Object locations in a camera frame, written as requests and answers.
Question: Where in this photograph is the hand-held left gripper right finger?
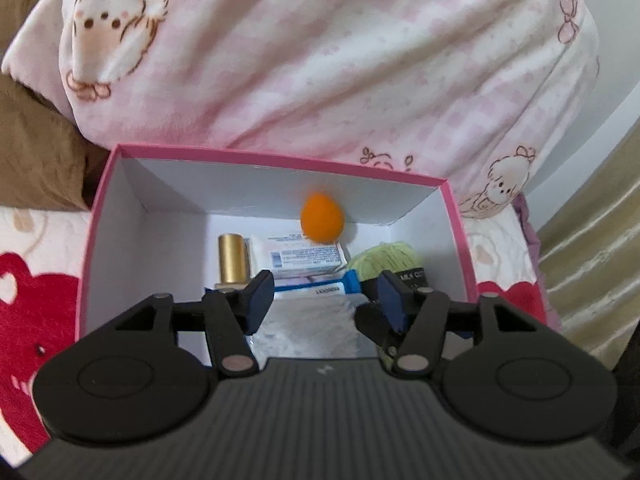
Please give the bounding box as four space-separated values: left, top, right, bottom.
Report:
376 270 538 380

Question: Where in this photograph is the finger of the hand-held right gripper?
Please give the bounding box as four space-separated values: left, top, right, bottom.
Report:
354 304 406 361

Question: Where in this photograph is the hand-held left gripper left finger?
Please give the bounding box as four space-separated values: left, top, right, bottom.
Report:
114 270 276 378

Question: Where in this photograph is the gold cylindrical container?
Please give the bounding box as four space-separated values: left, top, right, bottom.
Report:
215 232 253 292

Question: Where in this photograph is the clear plastic bag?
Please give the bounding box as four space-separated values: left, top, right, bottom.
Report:
247 295 381 360

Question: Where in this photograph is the small white blue packet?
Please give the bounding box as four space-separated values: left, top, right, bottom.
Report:
248 232 347 277

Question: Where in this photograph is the blue wet wipes pack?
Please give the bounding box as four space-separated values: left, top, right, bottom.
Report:
270 269 368 305

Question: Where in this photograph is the orange makeup sponge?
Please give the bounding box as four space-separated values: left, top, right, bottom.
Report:
300 192 346 243

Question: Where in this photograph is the pink cardboard box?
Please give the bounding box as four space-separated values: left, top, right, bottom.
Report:
75 143 479 361

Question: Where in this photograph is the green yarn ball black label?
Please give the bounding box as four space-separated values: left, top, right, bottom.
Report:
346 241 431 292

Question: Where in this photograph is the beige satin curtain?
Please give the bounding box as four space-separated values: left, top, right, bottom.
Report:
535 125 640 371

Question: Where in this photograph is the white red printed blanket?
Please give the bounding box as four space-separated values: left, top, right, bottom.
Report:
0 205 561 466

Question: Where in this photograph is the pink checked cartoon pillow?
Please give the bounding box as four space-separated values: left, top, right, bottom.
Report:
2 0 601 221

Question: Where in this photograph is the brown pillow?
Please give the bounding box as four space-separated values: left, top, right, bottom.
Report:
0 0 108 211

